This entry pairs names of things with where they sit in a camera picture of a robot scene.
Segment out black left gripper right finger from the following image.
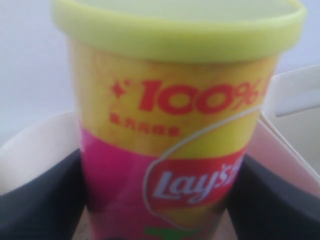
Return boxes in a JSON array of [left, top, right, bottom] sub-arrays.
[[227, 154, 320, 240]]

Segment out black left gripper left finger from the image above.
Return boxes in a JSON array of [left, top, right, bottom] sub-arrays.
[[0, 149, 86, 240]]

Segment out pink Lay's chips can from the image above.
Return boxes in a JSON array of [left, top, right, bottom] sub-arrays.
[[51, 0, 306, 240]]

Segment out left cream bin triangle mark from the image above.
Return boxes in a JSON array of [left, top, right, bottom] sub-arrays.
[[0, 111, 320, 240]]

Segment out middle cream bin square mark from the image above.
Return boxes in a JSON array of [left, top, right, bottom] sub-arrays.
[[262, 64, 320, 172]]

